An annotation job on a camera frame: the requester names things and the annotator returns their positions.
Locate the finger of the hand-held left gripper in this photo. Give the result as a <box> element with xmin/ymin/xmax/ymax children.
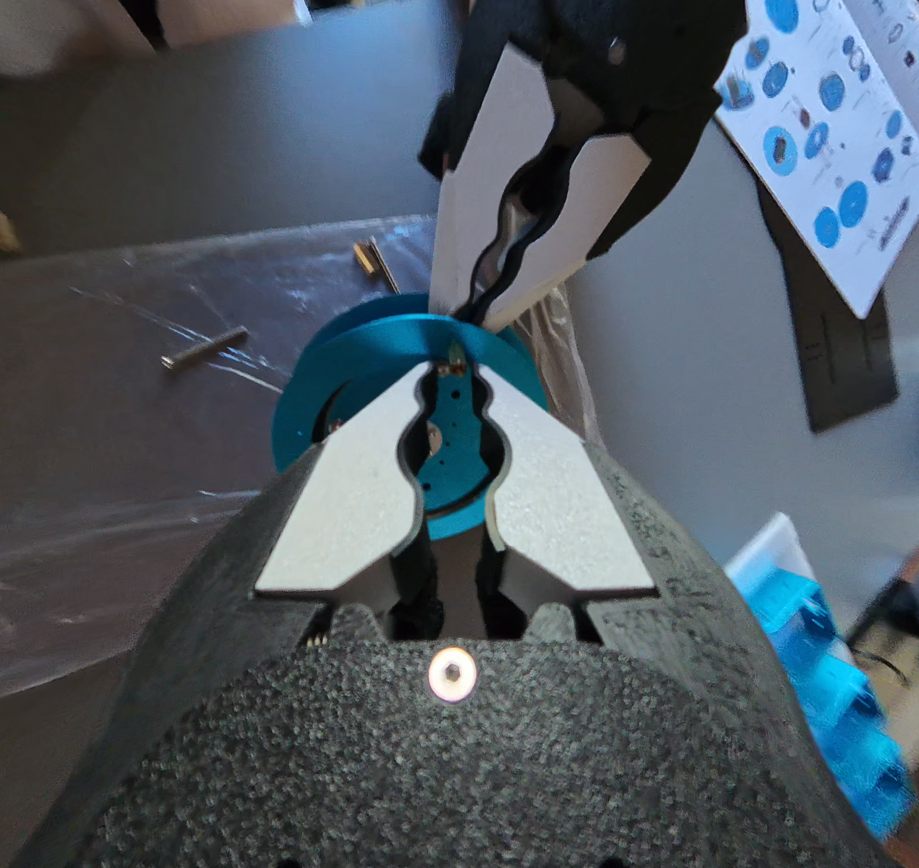
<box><xmin>429</xmin><ymin>45</ymin><xmax>560</xmax><ymax>318</ymax></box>
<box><xmin>467</xmin><ymin>136</ymin><xmax>652</xmax><ymax>332</ymax></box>

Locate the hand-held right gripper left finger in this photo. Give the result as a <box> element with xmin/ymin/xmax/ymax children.
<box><xmin>255</xmin><ymin>362</ymin><xmax>442</xmax><ymax>641</ymax></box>

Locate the blue round turntable assembly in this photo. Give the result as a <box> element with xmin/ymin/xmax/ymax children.
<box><xmin>271</xmin><ymin>292</ymin><xmax>550</xmax><ymax>542</ymax></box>

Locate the white foam sheet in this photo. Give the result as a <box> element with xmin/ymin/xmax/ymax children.
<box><xmin>724</xmin><ymin>511</ymin><xmax>919</xmax><ymax>840</ymax></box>

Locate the blue metal u bracket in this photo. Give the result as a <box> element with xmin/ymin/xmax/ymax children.
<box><xmin>750</xmin><ymin>570</ymin><xmax>841</xmax><ymax>643</ymax></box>

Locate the grey desk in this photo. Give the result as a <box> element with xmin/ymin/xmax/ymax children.
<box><xmin>0</xmin><ymin>0</ymin><xmax>919</xmax><ymax>868</ymax></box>

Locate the long steel screw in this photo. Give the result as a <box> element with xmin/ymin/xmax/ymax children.
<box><xmin>161</xmin><ymin>326</ymin><xmax>248</xmax><ymax>370</ymax></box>
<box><xmin>370</xmin><ymin>236</ymin><xmax>401</xmax><ymax>295</ymax></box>

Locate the black metal plate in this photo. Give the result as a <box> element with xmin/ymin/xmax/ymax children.
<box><xmin>754</xmin><ymin>179</ymin><xmax>900</xmax><ymax>433</ymax></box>

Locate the white paper sheet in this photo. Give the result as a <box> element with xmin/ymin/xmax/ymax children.
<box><xmin>714</xmin><ymin>0</ymin><xmax>919</xmax><ymax>320</ymax></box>

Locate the clear plastic bag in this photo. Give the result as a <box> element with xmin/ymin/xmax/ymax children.
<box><xmin>0</xmin><ymin>215</ymin><xmax>604</xmax><ymax>700</ymax></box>

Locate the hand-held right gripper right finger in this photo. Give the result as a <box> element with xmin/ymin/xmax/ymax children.
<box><xmin>477</xmin><ymin>369</ymin><xmax>659</xmax><ymax>641</ymax></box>

